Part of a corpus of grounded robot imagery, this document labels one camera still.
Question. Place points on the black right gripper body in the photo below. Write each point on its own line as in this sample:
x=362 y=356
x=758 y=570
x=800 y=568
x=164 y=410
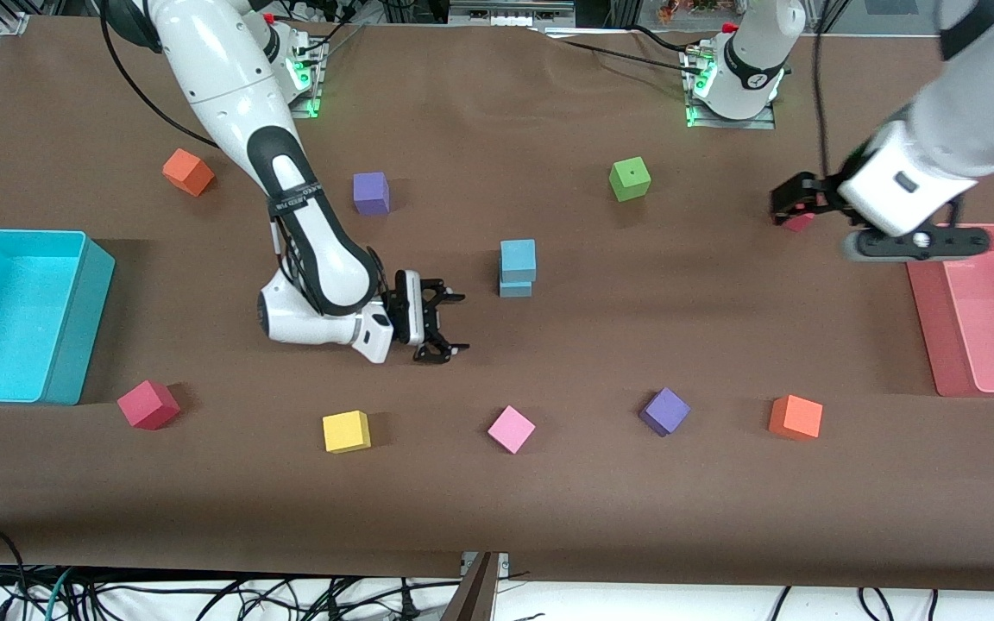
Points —
x=429 y=317

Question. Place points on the purple foam block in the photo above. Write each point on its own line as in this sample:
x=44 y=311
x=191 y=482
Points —
x=664 y=411
x=371 y=194

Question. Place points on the green foam block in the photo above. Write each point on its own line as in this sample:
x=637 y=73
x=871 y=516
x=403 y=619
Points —
x=631 y=181

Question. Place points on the yellow foam block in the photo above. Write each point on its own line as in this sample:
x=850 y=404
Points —
x=346 y=432

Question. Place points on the metal clamp bracket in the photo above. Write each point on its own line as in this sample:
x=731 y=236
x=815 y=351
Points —
x=502 y=562

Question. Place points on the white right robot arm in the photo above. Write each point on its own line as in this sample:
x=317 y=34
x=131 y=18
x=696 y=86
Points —
x=221 y=78

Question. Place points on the brown table cloth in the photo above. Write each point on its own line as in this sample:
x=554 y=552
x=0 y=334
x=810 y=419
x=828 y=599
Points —
x=549 y=500

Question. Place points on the red foam block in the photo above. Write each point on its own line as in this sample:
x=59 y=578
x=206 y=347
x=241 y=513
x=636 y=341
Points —
x=799 y=225
x=148 y=405

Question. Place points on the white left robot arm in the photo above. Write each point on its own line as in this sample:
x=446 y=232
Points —
x=764 y=26

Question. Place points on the cyan plastic bin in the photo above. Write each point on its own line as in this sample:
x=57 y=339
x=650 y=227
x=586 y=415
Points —
x=5 y=328

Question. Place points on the grey power strip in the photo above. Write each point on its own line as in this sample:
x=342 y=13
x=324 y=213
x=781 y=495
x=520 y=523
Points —
x=506 y=12

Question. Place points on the pink foam block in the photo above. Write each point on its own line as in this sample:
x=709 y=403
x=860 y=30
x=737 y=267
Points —
x=511 y=429

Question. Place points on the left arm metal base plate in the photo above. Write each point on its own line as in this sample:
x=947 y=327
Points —
x=721 y=124

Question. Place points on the orange foam block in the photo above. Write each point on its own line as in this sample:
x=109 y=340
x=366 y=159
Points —
x=795 y=417
x=188 y=172

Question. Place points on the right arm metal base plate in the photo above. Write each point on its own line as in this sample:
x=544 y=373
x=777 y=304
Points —
x=316 y=103

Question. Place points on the aluminium frame bracket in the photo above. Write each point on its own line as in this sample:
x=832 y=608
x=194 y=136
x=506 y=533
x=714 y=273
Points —
x=14 y=21

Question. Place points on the light blue foam block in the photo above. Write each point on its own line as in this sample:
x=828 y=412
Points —
x=519 y=259
x=514 y=291

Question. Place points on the pink plastic bin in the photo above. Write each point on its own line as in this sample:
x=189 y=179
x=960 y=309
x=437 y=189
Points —
x=989 y=336

